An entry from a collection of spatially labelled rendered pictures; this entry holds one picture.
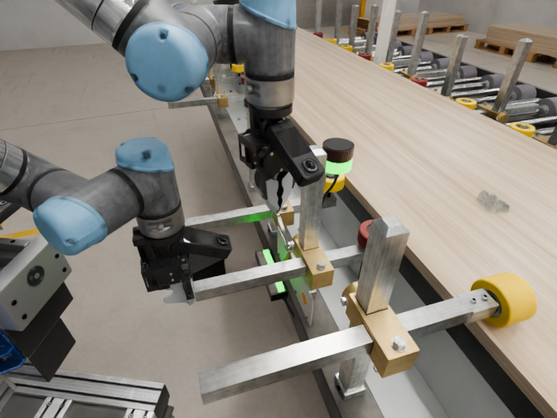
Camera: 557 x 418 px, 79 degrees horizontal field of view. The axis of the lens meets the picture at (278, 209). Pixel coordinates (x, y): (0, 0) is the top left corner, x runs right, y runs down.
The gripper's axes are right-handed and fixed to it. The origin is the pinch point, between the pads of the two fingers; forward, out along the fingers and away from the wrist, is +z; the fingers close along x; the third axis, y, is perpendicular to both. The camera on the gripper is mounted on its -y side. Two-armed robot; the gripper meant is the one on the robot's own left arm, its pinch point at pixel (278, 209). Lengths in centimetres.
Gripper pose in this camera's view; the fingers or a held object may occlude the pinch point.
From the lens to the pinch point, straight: 64.5
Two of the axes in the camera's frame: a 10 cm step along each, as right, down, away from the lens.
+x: -7.9, 3.7, -4.8
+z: 0.0, 8.0, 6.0
